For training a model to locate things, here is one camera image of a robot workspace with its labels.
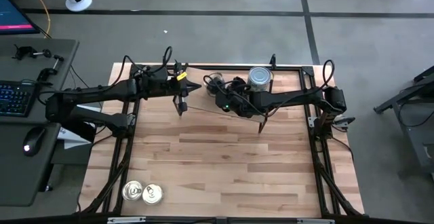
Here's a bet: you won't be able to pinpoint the computer monitor blue screen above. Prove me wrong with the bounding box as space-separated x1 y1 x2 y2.
0 0 39 36

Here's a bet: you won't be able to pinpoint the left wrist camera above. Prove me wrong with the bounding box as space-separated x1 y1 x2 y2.
146 65 170 81

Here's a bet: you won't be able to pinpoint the silver aluminium bar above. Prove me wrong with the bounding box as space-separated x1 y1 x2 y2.
106 217 147 224
296 218 336 224

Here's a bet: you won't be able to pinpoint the wooden shelf black metal frame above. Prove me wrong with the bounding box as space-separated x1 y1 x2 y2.
172 66 274 134

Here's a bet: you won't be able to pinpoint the black computer mouse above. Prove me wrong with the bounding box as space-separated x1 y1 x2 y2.
22 126 47 157

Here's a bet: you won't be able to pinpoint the white paper sheet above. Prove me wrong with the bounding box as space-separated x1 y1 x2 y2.
56 122 102 150

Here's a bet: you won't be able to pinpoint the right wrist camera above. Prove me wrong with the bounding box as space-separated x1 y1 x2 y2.
235 103 259 119

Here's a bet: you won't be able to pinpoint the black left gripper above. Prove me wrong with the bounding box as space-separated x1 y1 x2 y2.
149 75 203 98

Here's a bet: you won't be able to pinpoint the grey desk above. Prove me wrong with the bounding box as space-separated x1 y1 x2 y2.
0 37 81 207

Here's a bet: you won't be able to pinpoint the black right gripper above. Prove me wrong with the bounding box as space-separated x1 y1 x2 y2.
205 77 254 115

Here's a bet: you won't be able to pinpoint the black metal table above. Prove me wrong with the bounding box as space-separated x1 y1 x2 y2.
372 65 434 180

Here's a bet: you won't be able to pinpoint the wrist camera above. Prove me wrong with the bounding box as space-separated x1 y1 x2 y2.
146 65 170 81
235 103 259 119

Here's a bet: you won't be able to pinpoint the black keyboard blue backlight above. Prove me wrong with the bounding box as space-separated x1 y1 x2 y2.
0 79 38 118

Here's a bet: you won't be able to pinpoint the black clamp mount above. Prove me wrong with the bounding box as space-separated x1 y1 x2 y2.
11 44 66 83

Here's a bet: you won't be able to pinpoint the yellow cable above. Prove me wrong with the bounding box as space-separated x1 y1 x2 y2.
23 0 53 39

